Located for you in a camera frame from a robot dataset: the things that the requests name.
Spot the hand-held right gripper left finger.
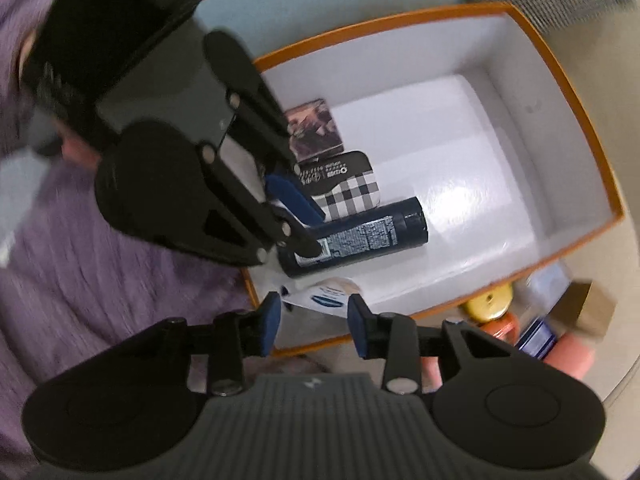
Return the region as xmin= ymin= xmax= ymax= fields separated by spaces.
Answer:
xmin=150 ymin=292 xmax=282 ymax=397

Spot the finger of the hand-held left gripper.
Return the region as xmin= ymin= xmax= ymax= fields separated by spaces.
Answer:
xmin=225 ymin=77 xmax=327 ymax=227
xmin=200 ymin=144 xmax=324 ymax=267

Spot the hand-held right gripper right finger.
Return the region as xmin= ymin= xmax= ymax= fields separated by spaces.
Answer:
xmin=347 ymin=294 xmax=507 ymax=395

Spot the white packet with blue label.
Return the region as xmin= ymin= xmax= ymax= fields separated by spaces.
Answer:
xmin=280 ymin=277 xmax=362 ymax=318

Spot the plaid case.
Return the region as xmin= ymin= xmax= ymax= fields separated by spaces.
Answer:
xmin=295 ymin=150 xmax=383 ymax=221

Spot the picture card box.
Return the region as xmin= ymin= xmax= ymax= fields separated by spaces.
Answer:
xmin=287 ymin=97 xmax=346 ymax=161

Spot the dark blue bottle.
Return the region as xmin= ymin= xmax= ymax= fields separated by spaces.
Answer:
xmin=277 ymin=197 xmax=428 ymax=278

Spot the yellow tape measure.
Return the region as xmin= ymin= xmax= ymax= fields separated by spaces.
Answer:
xmin=460 ymin=285 xmax=513 ymax=323

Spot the orange cardboard box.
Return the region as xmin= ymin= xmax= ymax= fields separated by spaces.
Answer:
xmin=242 ymin=2 xmax=626 ymax=358

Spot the clear plastic box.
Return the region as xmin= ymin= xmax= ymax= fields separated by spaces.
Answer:
xmin=515 ymin=265 xmax=571 ymax=311

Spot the brown cube box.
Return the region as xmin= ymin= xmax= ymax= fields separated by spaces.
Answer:
xmin=565 ymin=280 xmax=616 ymax=336

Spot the person's left forearm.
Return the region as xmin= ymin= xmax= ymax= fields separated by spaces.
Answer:
xmin=0 ymin=132 xmax=103 ymax=267

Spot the orange bottle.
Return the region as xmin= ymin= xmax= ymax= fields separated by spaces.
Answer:
xmin=480 ymin=312 xmax=518 ymax=346

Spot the purple fluffy blanket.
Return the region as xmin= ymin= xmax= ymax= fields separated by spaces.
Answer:
xmin=0 ymin=0 xmax=261 ymax=466

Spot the light blue cushion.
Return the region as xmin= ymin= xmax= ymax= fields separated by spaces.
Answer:
xmin=192 ymin=0 xmax=463 ymax=63

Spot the pink bottle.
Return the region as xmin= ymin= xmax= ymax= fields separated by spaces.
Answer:
xmin=420 ymin=335 xmax=596 ymax=391

